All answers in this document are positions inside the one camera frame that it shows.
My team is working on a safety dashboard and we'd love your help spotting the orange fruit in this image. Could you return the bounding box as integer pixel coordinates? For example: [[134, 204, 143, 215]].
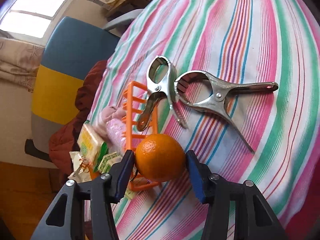
[[135, 134, 186, 182]]

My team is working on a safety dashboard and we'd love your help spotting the small silver spring clamp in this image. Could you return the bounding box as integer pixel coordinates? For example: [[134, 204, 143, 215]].
[[140, 55, 188, 128]]

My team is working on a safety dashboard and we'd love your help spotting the beige floral curtain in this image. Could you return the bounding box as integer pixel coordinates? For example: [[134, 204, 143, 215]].
[[0, 31, 44, 92]]

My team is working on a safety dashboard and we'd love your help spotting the yellow green cracker packet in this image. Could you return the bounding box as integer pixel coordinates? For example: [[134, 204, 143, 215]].
[[77, 122, 108, 172]]

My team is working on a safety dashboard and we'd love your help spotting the dark red jacket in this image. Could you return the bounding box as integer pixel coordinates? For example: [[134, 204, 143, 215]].
[[49, 60, 107, 176]]

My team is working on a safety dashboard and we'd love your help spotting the grey yellow blue chair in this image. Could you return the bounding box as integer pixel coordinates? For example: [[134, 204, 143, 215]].
[[24, 9, 142, 162]]

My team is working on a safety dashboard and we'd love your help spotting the orange plastic rack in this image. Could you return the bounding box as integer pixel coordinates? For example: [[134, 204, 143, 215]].
[[122, 80, 162, 192]]

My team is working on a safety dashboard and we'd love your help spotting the small green white packet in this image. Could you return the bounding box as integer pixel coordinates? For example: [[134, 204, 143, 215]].
[[98, 152, 122, 174]]

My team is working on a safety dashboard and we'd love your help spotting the striped pink green tablecloth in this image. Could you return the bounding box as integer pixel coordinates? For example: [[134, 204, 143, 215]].
[[88, 0, 319, 239]]

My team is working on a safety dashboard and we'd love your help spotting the large silver spring clamp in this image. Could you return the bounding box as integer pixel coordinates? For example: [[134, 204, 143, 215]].
[[174, 70, 279, 153]]

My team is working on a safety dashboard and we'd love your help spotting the orange snack bag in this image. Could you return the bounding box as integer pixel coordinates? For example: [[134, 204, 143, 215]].
[[68, 151, 92, 183]]

